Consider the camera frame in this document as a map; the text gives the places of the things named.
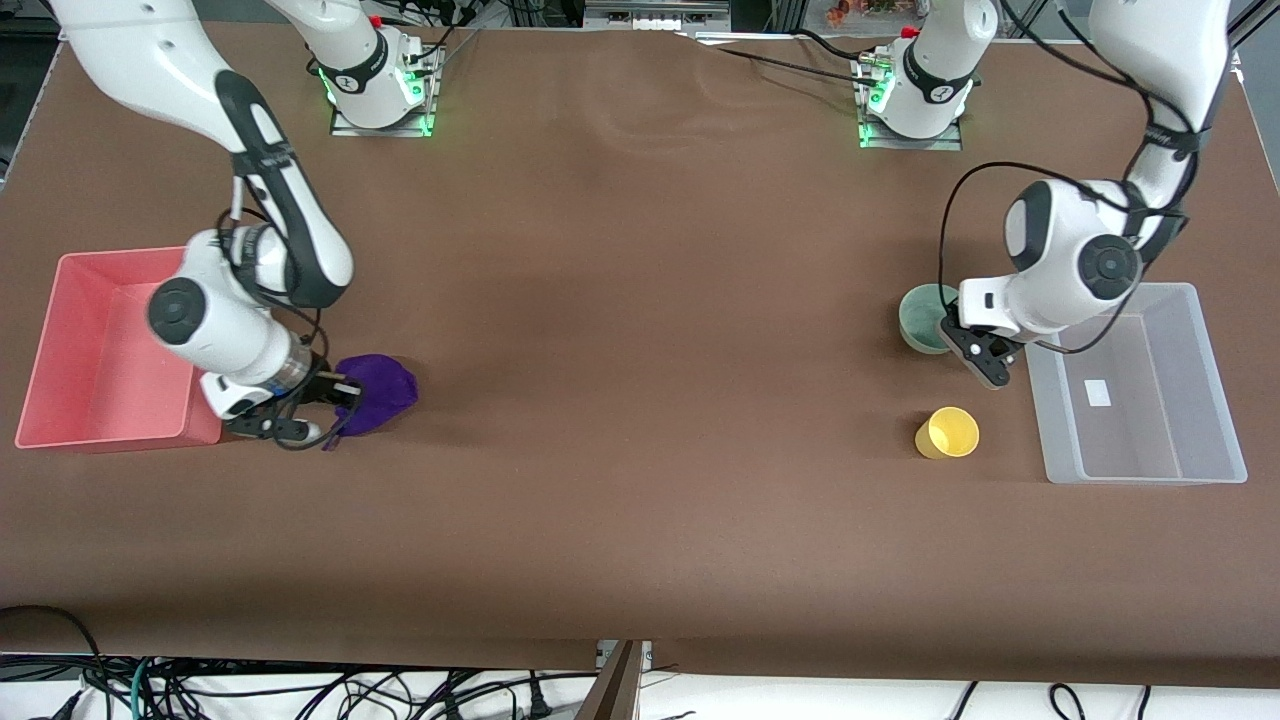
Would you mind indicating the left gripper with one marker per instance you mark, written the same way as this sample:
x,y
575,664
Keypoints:
x,y
998,347

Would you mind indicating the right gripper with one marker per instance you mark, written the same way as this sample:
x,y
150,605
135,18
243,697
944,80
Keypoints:
x,y
320,385

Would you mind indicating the green cup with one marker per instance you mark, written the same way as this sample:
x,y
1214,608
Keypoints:
x,y
918,320

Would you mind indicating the purple cloth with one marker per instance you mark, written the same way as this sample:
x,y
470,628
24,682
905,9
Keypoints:
x,y
385,385

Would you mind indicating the yellow cup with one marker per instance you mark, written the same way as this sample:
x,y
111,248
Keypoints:
x,y
950,432

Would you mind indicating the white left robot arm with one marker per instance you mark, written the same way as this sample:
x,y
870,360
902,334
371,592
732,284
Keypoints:
x,y
1060,250

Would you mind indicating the white label in translucent bin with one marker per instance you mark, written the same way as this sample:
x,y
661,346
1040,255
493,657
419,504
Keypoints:
x,y
1099,393

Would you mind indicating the translucent plastic bin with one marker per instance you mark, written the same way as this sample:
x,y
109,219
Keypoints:
x,y
1140,440

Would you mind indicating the pink plastic bin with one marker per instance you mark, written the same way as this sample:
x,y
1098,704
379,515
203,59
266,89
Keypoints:
x,y
100,350

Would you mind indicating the black power plug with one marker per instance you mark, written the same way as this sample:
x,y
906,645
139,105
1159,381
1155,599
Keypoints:
x,y
538,705

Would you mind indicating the white power strip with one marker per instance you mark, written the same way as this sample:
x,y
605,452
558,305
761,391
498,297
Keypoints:
x,y
655,22

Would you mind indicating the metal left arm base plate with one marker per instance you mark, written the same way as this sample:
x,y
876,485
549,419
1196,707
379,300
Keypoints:
x,y
950,143

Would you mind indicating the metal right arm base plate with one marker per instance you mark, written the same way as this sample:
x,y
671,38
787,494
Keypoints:
x,y
425,110

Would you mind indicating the dark table support post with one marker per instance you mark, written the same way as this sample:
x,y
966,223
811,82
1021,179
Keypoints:
x,y
615,690

